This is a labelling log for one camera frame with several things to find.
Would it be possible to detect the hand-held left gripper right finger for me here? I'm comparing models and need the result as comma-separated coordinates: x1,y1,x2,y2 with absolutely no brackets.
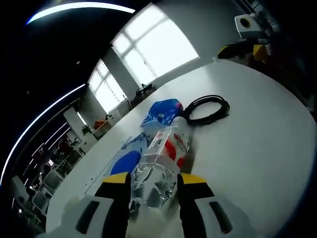
177,173,258,238

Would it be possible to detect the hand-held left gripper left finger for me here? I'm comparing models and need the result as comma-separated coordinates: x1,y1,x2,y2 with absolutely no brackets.
48,173,131,238

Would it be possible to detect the blue white wipes packet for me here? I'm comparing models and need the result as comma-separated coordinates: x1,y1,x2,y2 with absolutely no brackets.
110,133,152,179

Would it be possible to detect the clear plastic water bottle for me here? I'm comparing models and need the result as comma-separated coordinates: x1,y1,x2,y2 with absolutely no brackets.
130,116,192,210

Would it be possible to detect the black cable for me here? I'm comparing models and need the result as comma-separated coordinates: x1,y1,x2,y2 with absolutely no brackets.
184,94,230,126

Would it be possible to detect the blue tissue pack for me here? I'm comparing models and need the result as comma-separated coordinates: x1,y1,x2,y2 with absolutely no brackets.
140,98,185,136

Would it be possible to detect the white tabletop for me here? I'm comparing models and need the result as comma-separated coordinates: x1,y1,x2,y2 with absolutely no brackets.
46,60,314,238

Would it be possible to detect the large bright window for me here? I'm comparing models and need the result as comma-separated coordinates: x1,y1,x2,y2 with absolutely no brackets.
111,3,200,87

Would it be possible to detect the dark object on windowsill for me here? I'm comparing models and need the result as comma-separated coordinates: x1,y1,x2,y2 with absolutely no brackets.
136,83,157,96

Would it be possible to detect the straight ceiling light strip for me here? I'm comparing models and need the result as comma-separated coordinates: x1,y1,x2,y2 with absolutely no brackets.
0,83,86,189

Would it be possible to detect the narrow bright window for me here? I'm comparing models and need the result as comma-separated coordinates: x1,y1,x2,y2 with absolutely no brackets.
88,58,128,115

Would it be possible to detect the long curved ceiling light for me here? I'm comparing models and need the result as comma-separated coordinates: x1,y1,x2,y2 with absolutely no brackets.
26,4,136,25

